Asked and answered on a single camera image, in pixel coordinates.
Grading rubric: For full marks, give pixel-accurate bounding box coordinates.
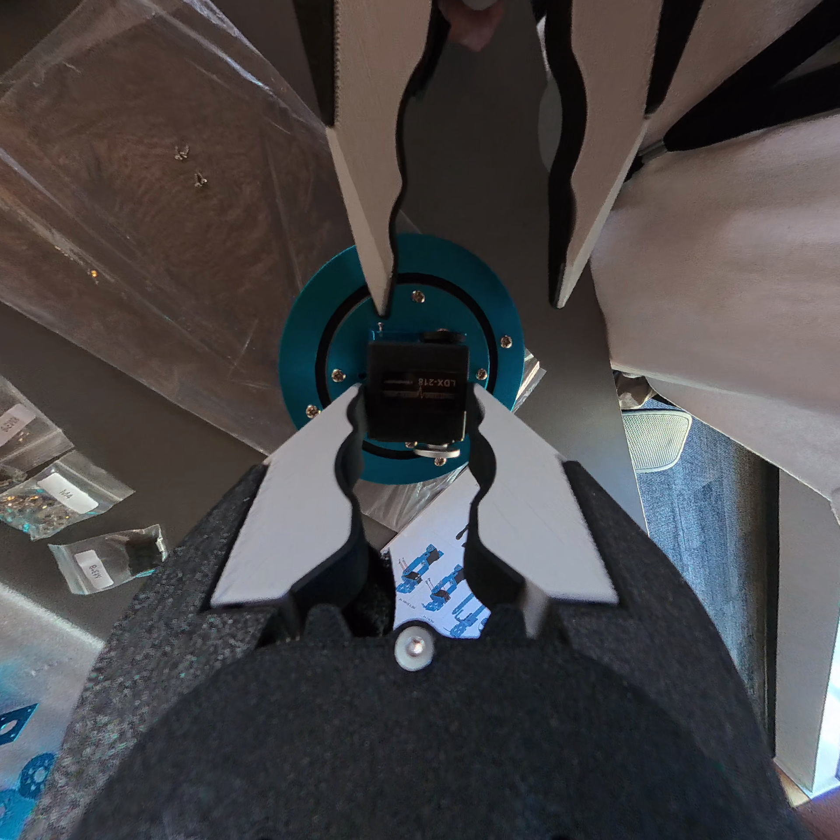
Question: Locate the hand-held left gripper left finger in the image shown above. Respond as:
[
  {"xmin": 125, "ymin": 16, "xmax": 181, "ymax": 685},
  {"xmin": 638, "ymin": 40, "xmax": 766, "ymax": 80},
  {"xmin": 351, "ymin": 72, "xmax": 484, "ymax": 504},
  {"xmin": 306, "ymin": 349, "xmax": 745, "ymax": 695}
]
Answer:
[{"xmin": 210, "ymin": 384, "xmax": 366, "ymax": 609}]

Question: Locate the white foam sheet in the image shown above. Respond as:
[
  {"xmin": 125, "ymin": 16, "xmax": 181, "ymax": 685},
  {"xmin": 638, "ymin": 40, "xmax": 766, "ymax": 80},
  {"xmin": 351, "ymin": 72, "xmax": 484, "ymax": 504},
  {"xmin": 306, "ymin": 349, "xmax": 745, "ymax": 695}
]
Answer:
[{"xmin": 0, "ymin": 584, "xmax": 126, "ymax": 840}]

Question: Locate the dark grey desk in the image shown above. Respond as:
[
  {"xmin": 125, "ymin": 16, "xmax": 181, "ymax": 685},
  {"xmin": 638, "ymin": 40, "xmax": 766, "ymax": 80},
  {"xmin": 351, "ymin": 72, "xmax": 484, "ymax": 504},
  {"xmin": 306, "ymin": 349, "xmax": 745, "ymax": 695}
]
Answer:
[{"xmin": 0, "ymin": 0, "xmax": 651, "ymax": 840}]

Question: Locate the person's right hand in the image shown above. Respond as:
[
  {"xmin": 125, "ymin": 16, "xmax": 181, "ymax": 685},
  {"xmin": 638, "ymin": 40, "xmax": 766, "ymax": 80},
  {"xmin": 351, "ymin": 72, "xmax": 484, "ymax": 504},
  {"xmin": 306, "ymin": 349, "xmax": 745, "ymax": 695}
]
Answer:
[{"xmin": 441, "ymin": 0, "xmax": 503, "ymax": 52}]

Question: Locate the pale mesh shoe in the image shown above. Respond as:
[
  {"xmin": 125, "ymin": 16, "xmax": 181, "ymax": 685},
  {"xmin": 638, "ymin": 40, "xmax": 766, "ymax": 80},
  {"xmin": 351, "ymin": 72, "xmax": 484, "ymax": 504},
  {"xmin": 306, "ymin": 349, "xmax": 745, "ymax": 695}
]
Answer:
[{"xmin": 620, "ymin": 410, "xmax": 693, "ymax": 473}]

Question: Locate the large blue U bracket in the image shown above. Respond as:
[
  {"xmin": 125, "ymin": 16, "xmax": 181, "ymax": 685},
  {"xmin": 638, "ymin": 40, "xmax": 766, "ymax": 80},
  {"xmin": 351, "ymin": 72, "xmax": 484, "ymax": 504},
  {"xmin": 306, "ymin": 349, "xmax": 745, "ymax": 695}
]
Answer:
[{"xmin": 0, "ymin": 705, "xmax": 60, "ymax": 808}]

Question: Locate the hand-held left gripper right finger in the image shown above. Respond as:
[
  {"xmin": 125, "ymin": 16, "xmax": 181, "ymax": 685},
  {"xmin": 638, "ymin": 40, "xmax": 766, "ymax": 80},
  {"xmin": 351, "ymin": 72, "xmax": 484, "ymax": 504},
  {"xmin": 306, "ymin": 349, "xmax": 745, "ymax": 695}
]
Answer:
[{"xmin": 467, "ymin": 387, "xmax": 620, "ymax": 606}]

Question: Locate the black servo with round horn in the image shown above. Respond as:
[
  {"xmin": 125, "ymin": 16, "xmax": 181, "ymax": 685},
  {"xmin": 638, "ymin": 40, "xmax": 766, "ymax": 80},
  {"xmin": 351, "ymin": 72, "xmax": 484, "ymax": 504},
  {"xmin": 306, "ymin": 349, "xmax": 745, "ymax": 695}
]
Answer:
[{"xmin": 364, "ymin": 331, "xmax": 473, "ymax": 463}]

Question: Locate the white shirt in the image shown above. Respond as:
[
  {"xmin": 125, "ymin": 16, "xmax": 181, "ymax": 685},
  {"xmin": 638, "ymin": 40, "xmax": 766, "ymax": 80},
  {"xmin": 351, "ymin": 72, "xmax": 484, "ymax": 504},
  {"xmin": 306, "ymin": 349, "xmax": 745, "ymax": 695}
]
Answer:
[{"xmin": 535, "ymin": 0, "xmax": 840, "ymax": 506}]

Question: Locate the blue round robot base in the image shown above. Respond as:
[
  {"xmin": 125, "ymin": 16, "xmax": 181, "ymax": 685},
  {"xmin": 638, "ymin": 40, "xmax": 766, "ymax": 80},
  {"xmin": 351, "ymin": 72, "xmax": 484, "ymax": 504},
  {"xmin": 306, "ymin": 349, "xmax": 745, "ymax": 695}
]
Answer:
[{"xmin": 279, "ymin": 233, "xmax": 529, "ymax": 487}]

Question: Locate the large clear plastic bag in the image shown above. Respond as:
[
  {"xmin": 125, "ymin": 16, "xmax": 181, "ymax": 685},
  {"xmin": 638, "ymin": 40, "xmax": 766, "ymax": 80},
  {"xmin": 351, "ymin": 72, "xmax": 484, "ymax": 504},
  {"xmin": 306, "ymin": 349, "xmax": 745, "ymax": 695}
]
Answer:
[{"xmin": 0, "ymin": 0, "xmax": 549, "ymax": 519}]

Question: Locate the group of small screw bags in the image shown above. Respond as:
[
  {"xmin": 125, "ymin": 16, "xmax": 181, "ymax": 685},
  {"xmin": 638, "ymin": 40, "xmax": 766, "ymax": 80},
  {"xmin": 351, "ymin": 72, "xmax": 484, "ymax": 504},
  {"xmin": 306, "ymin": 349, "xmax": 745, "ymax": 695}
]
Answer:
[{"xmin": 0, "ymin": 377, "xmax": 170, "ymax": 595}]

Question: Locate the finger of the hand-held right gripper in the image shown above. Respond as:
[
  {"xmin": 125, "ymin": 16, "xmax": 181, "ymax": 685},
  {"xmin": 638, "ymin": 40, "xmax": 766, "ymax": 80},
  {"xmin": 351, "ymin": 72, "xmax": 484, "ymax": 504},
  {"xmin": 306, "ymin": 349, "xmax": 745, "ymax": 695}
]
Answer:
[
  {"xmin": 327, "ymin": 0, "xmax": 437, "ymax": 316},
  {"xmin": 546, "ymin": 0, "xmax": 662, "ymax": 309}
]

